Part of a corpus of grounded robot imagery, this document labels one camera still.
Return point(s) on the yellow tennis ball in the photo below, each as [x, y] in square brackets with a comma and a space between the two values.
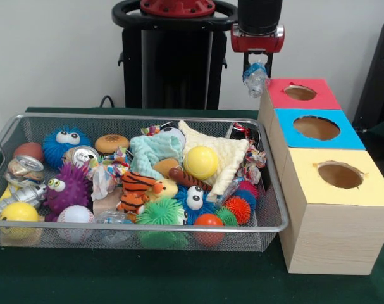
[200, 161]

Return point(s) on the shallow metal mesh bin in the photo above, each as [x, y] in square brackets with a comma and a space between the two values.
[258, 240]

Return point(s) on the purple spiky toy with eyes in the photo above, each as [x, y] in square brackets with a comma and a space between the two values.
[71, 190]

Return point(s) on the light teal muslin cloth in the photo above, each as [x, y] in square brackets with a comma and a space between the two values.
[147, 152]

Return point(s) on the wooden box with three holes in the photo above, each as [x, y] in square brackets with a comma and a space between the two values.
[331, 240]

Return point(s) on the orange red ball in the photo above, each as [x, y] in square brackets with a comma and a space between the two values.
[208, 220]

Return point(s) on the green spiky ball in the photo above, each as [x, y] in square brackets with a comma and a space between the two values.
[160, 212]

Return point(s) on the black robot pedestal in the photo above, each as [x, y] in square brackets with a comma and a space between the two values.
[176, 69]

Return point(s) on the crushed clear bottle blue label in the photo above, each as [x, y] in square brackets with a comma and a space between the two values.
[255, 79]

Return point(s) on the black chair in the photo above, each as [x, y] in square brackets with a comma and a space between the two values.
[378, 73]

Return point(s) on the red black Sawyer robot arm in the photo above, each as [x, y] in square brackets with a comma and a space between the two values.
[258, 16]

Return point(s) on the white baseball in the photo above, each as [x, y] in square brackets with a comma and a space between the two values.
[75, 216]

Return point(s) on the toy hamburger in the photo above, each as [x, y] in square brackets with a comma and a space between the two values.
[112, 144]

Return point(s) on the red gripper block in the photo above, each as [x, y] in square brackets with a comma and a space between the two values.
[258, 42]

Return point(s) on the yellow smiley ball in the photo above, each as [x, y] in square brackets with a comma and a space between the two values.
[18, 212]

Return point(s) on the orange striped tiger plush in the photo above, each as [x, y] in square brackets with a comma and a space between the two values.
[136, 183]

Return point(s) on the blue spiky toy with eyes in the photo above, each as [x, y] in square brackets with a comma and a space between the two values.
[54, 152]

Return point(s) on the cream muslin cloth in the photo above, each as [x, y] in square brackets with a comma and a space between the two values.
[223, 149]

